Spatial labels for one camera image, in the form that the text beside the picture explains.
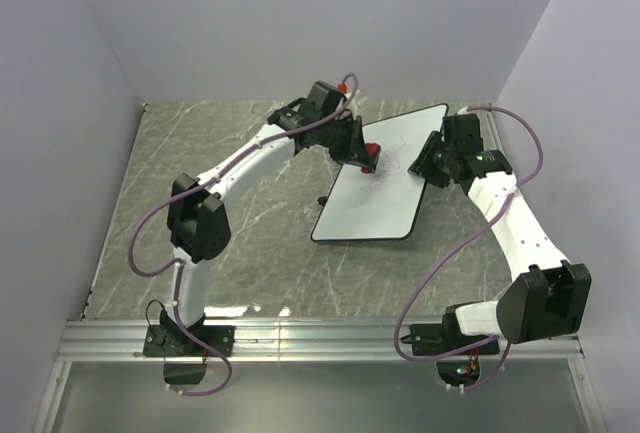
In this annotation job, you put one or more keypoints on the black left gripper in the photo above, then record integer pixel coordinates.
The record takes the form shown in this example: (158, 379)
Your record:
(356, 148)

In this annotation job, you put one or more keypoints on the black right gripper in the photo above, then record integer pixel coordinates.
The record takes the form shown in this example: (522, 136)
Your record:
(421, 160)

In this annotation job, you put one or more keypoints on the white whiteboard black frame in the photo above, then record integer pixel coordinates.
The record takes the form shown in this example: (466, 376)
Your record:
(382, 205)

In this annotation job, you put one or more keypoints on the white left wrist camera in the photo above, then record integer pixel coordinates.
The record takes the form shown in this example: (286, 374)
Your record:
(354, 100)

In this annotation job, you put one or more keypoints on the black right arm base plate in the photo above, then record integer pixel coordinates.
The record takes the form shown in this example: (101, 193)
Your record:
(431, 339)

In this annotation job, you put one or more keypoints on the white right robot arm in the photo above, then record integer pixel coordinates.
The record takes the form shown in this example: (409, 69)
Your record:
(548, 293)

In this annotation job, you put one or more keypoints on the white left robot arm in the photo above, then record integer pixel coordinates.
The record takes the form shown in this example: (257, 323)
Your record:
(199, 219)

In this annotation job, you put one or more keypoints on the red whiteboard eraser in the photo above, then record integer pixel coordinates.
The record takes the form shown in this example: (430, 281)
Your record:
(373, 151)

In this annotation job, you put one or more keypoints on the aluminium mounting rail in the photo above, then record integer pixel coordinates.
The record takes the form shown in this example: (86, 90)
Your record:
(312, 340)

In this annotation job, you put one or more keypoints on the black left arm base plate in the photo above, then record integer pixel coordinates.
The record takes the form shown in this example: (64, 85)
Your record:
(161, 342)

